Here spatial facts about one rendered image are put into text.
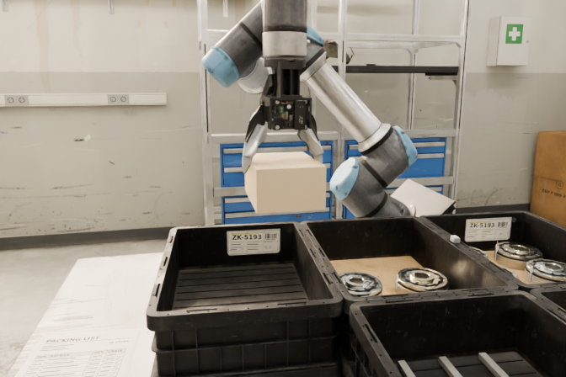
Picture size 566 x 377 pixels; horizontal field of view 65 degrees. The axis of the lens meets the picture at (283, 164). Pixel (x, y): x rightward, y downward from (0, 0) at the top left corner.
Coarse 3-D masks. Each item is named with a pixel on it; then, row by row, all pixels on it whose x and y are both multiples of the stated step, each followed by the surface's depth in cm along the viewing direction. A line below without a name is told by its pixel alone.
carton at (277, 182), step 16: (256, 160) 80; (272, 160) 80; (288, 160) 80; (304, 160) 80; (256, 176) 72; (272, 176) 73; (288, 176) 74; (304, 176) 74; (320, 176) 75; (256, 192) 73; (272, 192) 74; (288, 192) 74; (304, 192) 75; (320, 192) 75; (256, 208) 74; (272, 208) 74; (288, 208) 75; (304, 208) 75; (320, 208) 76
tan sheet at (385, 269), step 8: (408, 256) 110; (336, 264) 105; (344, 264) 105; (352, 264) 105; (360, 264) 105; (368, 264) 105; (376, 264) 105; (384, 264) 105; (392, 264) 105; (400, 264) 105; (408, 264) 105; (416, 264) 105; (344, 272) 101; (360, 272) 101; (368, 272) 101; (376, 272) 101; (384, 272) 101; (392, 272) 101; (384, 280) 97; (392, 280) 97; (384, 288) 94; (392, 288) 94
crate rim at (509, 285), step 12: (396, 216) 110; (408, 216) 110; (432, 228) 101; (312, 240) 94; (444, 240) 94; (468, 252) 87; (324, 264) 81; (480, 264) 81; (336, 276) 77; (504, 276) 76; (480, 288) 72; (492, 288) 72; (504, 288) 72; (516, 288) 72; (348, 300) 68; (360, 300) 68; (348, 312) 69
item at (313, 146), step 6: (300, 132) 80; (306, 132) 79; (312, 132) 80; (300, 138) 81; (306, 138) 80; (312, 138) 78; (306, 144) 82; (312, 144) 80; (318, 144) 77; (312, 150) 81; (318, 150) 78; (312, 156) 81; (318, 156) 81
